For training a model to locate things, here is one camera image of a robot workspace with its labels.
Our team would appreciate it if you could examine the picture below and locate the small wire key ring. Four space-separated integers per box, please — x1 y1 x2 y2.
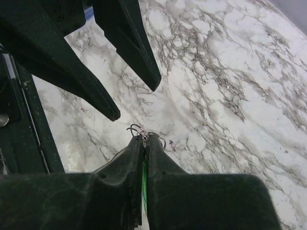
127 124 167 151

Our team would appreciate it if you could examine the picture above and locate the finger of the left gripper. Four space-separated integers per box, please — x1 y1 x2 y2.
92 0 162 92
0 0 120 121

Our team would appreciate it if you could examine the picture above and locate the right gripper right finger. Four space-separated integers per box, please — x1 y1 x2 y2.
145 135 281 230

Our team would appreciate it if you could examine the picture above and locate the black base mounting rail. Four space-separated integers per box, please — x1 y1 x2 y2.
0 47 64 175

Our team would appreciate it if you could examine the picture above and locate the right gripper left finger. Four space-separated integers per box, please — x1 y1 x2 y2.
0 136 143 230

